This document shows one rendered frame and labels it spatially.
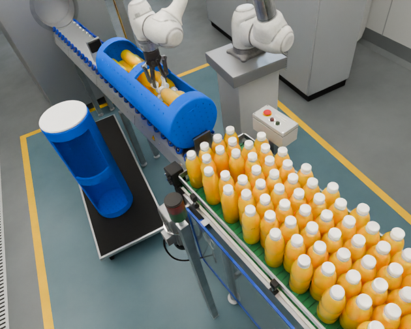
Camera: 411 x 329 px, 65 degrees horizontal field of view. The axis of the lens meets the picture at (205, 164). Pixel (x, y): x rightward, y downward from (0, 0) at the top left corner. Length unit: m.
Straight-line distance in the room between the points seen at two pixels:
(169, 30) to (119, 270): 1.72
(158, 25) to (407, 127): 2.52
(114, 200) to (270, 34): 1.65
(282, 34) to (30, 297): 2.34
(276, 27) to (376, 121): 1.79
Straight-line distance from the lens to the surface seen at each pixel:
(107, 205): 2.61
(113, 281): 2.47
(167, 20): 1.37
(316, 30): 3.01
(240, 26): 1.94
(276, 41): 1.80
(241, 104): 2.08
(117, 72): 1.93
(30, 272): 2.81
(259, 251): 1.35
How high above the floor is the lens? 2.12
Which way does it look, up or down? 48 degrees down
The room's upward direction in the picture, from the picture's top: 11 degrees counter-clockwise
